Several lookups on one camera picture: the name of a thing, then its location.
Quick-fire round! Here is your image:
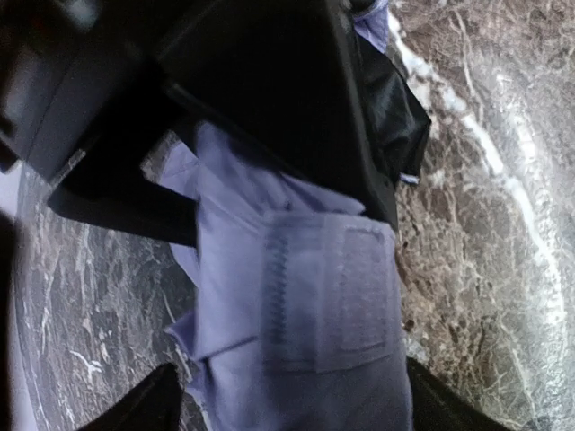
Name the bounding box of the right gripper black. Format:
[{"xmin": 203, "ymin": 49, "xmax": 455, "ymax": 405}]
[{"xmin": 0, "ymin": 0, "xmax": 401, "ymax": 251}]

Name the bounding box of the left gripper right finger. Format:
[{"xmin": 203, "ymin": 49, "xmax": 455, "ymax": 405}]
[{"xmin": 407, "ymin": 357, "xmax": 508, "ymax": 431}]

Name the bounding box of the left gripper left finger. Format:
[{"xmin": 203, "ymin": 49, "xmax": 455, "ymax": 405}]
[{"xmin": 83, "ymin": 363, "xmax": 182, "ymax": 431}]

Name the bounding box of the lavender folding umbrella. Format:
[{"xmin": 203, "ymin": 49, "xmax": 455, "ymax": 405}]
[{"xmin": 138, "ymin": 0, "xmax": 432, "ymax": 431}]

